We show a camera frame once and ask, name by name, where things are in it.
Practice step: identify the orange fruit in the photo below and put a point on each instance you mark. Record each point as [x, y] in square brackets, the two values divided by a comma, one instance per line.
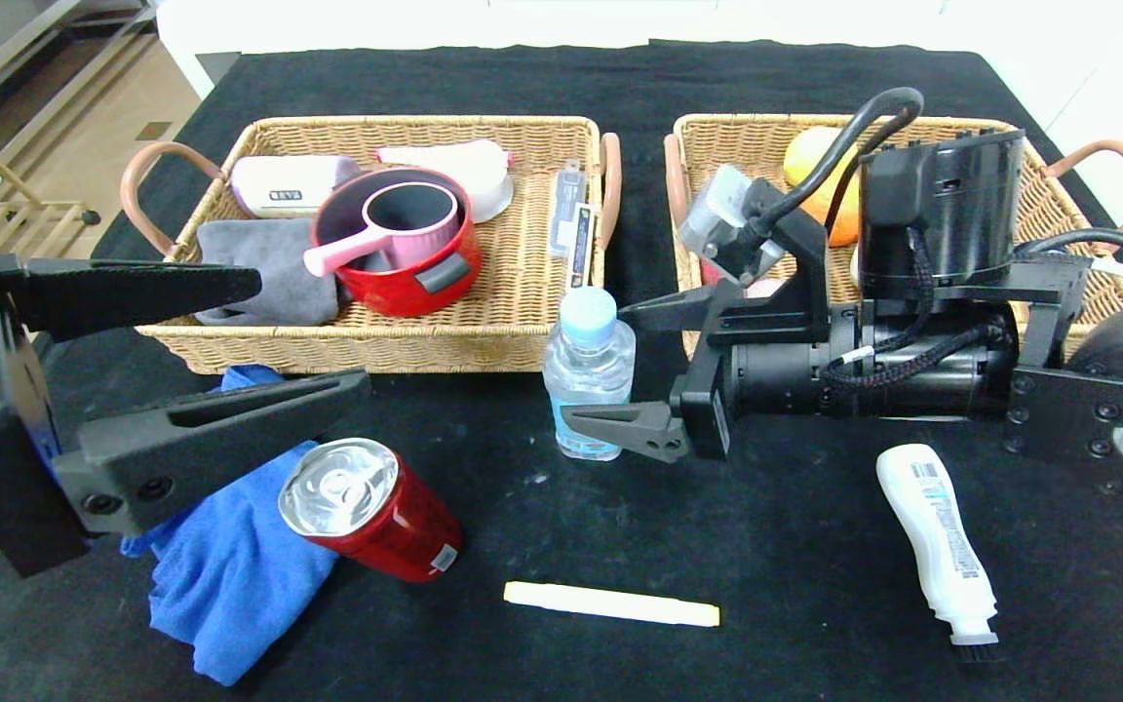
[846, 226]

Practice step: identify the cream marker pen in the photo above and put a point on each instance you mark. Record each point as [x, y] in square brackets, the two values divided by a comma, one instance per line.
[610, 604]

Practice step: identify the white brush-tip bottle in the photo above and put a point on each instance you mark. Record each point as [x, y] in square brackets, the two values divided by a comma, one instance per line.
[937, 531]

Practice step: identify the red soda can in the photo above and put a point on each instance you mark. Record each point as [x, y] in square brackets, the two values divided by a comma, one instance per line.
[396, 531]

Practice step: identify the white tube pink cap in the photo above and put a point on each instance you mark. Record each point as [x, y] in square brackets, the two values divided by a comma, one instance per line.
[445, 154]

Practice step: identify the black table cloth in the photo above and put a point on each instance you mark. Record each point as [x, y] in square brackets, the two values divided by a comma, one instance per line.
[766, 546]

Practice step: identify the red cooking pot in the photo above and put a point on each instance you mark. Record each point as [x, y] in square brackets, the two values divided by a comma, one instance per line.
[406, 292]

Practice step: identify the blue microfibre cloth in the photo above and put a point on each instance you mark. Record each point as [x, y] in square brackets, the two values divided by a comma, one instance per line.
[230, 585]

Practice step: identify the wooden rack on wheels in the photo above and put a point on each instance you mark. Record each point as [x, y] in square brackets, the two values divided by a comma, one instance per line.
[45, 205]

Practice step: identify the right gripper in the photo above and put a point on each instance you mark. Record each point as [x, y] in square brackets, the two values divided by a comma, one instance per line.
[711, 390]

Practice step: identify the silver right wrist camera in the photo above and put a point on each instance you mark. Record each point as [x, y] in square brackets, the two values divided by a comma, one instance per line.
[717, 210]

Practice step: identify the white cylindrical pouch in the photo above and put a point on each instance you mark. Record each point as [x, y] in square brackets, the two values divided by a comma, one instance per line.
[284, 180]

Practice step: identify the grey wooden shelf unit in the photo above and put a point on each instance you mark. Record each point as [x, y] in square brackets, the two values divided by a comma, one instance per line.
[35, 58]

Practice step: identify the clear water bottle blue cap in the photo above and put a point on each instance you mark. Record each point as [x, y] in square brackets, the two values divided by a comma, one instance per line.
[589, 361]

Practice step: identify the pink saucepan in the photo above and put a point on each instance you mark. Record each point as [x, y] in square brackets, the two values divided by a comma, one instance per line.
[425, 244]

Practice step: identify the yellow lemon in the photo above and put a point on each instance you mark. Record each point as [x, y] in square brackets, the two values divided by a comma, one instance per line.
[800, 156]

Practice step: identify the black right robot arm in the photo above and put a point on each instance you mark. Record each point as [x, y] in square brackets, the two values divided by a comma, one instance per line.
[942, 205]

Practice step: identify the grey cloth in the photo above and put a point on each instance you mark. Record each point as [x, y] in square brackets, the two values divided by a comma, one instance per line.
[259, 239]

